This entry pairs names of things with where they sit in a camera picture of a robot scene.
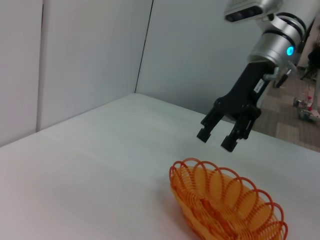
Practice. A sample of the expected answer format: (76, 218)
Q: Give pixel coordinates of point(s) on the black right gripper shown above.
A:
(246, 85)

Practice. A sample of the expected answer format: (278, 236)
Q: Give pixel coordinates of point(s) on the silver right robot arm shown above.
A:
(277, 42)

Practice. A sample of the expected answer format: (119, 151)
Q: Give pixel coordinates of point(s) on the wheeled metal cart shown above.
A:
(306, 110)

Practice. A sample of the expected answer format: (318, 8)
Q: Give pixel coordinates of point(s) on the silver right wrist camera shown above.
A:
(241, 11)

